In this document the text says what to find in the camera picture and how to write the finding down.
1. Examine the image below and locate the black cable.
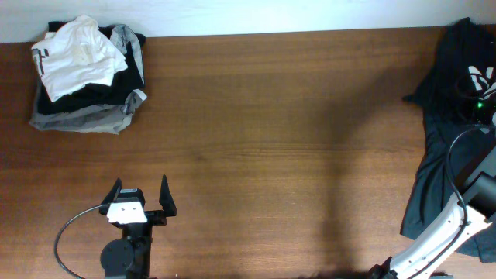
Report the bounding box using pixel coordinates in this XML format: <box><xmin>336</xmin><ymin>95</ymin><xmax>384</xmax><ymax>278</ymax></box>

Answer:
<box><xmin>53</xmin><ymin>204</ymin><xmax>109</xmax><ymax>279</ymax></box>
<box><xmin>410</xmin><ymin>126</ymin><xmax>496</xmax><ymax>279</ymax></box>

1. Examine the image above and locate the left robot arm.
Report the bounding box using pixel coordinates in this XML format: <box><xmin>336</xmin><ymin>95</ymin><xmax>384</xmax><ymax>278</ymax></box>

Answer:
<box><xmin>98</xmin><ymin>176</ymin><xmax>177</xmax><ymax>279</ymax></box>

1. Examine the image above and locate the left black cable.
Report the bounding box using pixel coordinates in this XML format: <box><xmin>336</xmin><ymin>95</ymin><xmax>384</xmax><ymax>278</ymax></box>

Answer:
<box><xmin>53</xmin><ymin>204</ymin><xmax>109</xmax><ymax>279</ymax></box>

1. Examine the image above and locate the white folded t-shirt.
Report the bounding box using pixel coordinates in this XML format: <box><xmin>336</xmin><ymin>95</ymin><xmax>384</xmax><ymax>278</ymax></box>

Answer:
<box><xmin>31</xmin><ymin>15</ymin><xmax>128</xmax><ymax>102</ymax></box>

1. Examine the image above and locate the right black cable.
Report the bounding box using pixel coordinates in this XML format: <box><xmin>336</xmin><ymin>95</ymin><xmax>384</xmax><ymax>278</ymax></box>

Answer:
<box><xmin>410</xmin><ymin>126</ymin><xmax>496</xmax><ymax>279</ymax></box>

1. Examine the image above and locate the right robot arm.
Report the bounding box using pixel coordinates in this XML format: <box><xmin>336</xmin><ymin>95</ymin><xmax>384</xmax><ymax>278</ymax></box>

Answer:
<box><xmin>367</xmin><ymin>67</ymin><xmax>495</xmax><ymax>278</ymax></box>

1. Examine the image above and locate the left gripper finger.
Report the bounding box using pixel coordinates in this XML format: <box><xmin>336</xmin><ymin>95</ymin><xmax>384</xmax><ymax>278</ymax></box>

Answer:
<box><xmin>159</xmin><ymin>174</ymin><xmax>177</xmax><ymax>216</ymax></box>
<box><xmin>102</xmin><ymin>178</ymin><xmax>122</xmax><ymax>205</ymax></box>

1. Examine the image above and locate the dark green Nike t-shirt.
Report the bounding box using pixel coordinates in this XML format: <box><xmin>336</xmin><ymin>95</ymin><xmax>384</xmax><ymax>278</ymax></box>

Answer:
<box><xmin>401</xmin><ymin>18</ymin><xmax>495</xmax><ymax>239</ymax></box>

